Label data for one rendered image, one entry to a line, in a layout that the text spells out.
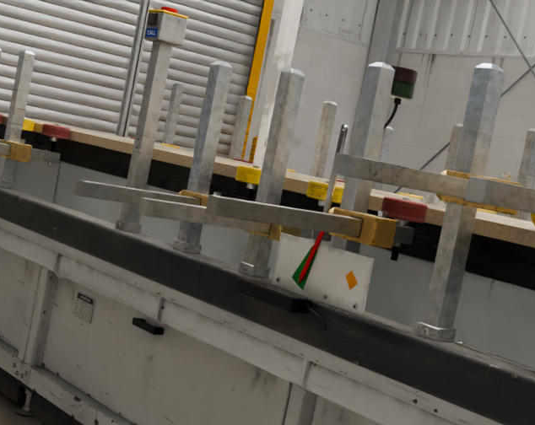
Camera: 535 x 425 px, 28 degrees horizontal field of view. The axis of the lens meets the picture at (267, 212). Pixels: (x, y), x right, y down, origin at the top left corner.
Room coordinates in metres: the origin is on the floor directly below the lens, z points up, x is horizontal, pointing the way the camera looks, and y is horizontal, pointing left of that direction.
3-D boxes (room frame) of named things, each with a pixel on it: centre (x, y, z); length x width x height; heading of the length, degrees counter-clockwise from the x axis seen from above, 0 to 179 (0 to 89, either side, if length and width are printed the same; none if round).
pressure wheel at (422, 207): (1.91, -0.24, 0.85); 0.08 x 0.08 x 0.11
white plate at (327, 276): (1.90, -0.11, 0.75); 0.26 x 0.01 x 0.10; 38
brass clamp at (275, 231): (2.07, -0.01, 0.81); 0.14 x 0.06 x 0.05; 38
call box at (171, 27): (2.49, 0.32, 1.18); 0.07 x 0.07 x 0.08; 38
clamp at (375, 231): (1.87, -0.17, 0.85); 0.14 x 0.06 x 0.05; 38
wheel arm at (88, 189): (2.20, 0.20, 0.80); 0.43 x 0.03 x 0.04; 128
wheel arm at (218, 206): (1.79, -0.08, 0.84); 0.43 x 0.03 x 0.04; 128
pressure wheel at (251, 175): (2.32, 0.04, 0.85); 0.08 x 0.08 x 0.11
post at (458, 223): (1.69, -0.30, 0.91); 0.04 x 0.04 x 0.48; 38
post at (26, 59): (3.07, 0.77, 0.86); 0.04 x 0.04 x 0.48; 38
